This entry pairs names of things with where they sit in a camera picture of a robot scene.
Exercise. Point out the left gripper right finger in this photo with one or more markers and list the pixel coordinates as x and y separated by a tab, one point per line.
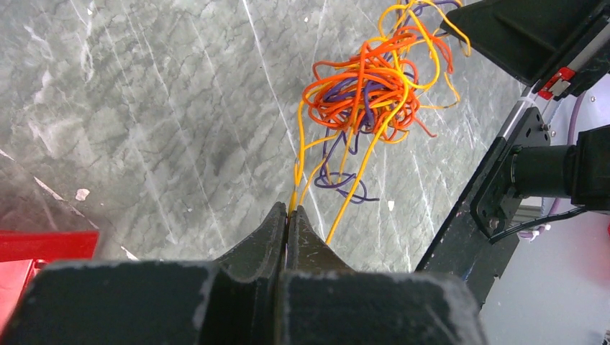
307	255

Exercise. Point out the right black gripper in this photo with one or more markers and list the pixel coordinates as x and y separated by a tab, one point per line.
531	41

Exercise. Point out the red plastic bin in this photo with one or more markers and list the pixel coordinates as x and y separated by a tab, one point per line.
24	254

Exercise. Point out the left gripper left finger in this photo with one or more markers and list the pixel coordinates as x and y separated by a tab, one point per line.
257	258

